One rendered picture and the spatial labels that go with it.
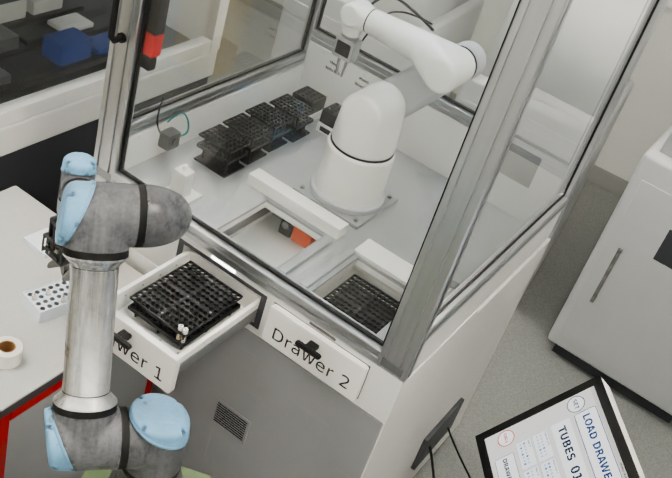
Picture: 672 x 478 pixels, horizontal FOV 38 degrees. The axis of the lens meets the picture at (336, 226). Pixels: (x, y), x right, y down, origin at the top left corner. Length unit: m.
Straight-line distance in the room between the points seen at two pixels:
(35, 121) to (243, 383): 0.99
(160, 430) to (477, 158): 0.80
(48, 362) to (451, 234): 1.00
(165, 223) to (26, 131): 1.27
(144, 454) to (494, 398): 2.18
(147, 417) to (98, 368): 0.13
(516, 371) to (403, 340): 1.80
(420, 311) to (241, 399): 0.69
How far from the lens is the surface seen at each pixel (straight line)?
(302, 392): 2.49
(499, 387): 3.89
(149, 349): 2.24
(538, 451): 2.12
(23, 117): 2.92
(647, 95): 5.31
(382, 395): 2.34
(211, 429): 2.80
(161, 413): 1.87
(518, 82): 1.87
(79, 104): 3.07
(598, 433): 2.08
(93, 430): 1.83
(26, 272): 2.62
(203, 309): 2.37
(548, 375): 4.06
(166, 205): 1.75
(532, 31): 1.83
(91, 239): 1.73
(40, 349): 2.42
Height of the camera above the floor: 2.47
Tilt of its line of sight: 34 degrees down
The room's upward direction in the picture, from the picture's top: 18 degrees clockwise
